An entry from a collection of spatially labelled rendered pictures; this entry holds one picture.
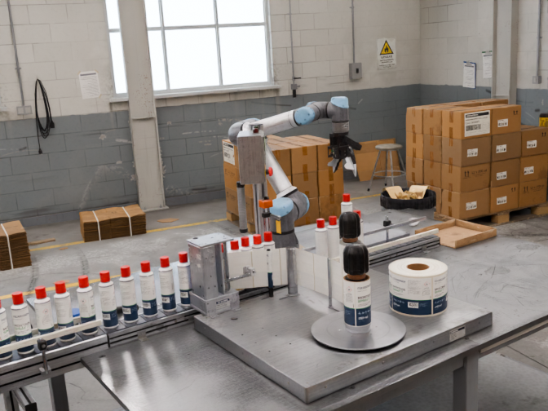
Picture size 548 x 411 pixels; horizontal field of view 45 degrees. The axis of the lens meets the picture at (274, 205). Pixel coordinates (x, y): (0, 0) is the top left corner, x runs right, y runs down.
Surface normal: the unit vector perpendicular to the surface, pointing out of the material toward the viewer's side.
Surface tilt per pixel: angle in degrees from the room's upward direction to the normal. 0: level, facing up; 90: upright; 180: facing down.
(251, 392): 0
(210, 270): 90
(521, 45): 90
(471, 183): 92
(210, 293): 90
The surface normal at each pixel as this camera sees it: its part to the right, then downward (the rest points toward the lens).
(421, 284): -0.07, 0.24
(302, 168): 0.42, 0.21
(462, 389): -0.83, 0.18
